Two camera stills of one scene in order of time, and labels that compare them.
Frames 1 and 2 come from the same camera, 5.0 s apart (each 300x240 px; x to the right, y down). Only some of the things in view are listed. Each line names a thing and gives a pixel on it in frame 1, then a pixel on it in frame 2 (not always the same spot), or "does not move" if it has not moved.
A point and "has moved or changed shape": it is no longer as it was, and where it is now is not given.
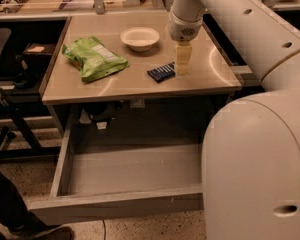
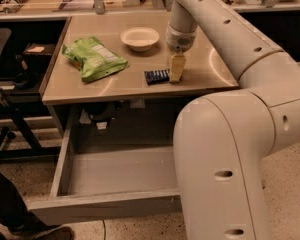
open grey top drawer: [95, 181] does not move
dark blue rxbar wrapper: [163, 72] has moved or changed shape
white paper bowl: [140, 39] does not move
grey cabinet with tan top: [113, 77] does not move
